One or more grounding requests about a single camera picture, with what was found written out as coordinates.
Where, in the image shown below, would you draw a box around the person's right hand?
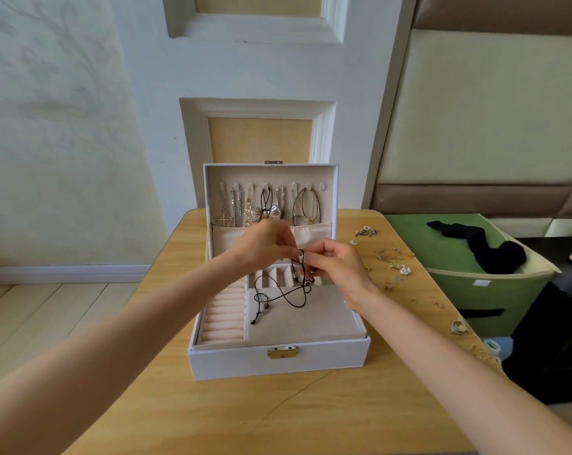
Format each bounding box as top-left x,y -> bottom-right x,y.
300,238 -> 378,310

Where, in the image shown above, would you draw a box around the person's left hand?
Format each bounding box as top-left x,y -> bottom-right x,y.
226,219 -> 301,279

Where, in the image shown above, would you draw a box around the bow pendant cord necklace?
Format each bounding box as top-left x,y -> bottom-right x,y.
259,185 -> 282,222

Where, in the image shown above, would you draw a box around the small earrings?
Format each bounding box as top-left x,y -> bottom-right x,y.
349,224 -> 498,363

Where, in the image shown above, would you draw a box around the silver cross pendant necklace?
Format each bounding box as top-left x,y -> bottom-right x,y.
214,183 -> 232,228

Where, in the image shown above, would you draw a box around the square pendant cord necklace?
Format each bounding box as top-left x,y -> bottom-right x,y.
249,248 -> 318,327

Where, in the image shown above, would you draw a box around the white jewelry box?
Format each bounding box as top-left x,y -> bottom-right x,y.
187,164 -> 373,382

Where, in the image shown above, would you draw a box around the brown cord bead necklace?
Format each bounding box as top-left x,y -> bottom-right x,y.
294,185 -> 323,228

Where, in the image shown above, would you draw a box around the person's right forearm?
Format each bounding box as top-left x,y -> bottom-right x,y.
347,287 -> 572,455

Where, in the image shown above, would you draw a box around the person's left forearm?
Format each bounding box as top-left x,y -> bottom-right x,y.
0,253 -> 257,455

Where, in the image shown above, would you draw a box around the black cloth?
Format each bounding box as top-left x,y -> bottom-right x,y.
426,219 -> 530,276

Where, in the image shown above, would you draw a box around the black low cabinet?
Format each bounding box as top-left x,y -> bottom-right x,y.
502,236 -> 572,406

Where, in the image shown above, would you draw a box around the beige padded wall panel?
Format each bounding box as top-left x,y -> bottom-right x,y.
366,0 -> 572,222

